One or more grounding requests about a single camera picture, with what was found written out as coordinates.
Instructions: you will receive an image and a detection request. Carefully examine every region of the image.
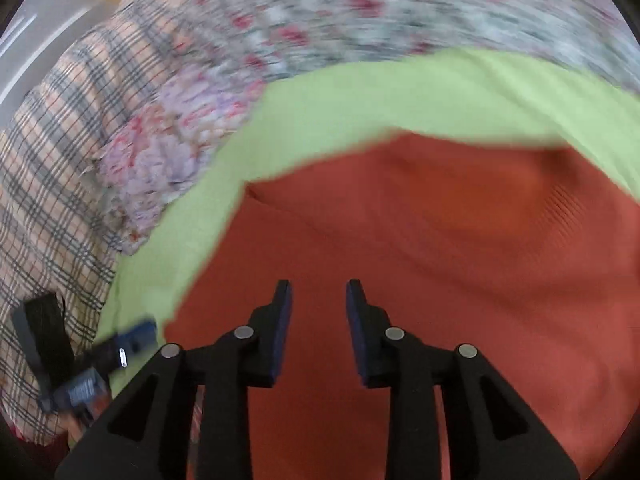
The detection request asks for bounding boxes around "purple floral pillow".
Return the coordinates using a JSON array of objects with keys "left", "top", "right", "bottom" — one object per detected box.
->
[{"left": 89, "top": 65, "right": 266, "bottom": 255}]

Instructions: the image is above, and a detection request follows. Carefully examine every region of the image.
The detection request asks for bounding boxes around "plaid beige blanket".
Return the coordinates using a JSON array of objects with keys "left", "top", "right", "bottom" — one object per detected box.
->
[{"left": 1, "top": 4, "right": 191, "bottom": 445}]

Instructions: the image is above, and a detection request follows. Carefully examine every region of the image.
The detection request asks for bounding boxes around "rose floral quilt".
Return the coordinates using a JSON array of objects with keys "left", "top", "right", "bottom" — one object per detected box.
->
[{"left": 124, "top": 0, "right": 640, "bottom": 97}]

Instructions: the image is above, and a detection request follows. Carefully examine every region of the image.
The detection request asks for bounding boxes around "rust orange knit garment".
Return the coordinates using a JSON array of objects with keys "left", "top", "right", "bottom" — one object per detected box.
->
[{"left": 165, "top": 133, "right": 639, "bottom": 479}]

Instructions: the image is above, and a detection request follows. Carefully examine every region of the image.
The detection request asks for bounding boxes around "light green bed sheet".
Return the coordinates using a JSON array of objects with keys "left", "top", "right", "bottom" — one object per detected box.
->
[{"left": 92, "top": 46, "right": 640, "bottom": 396}]

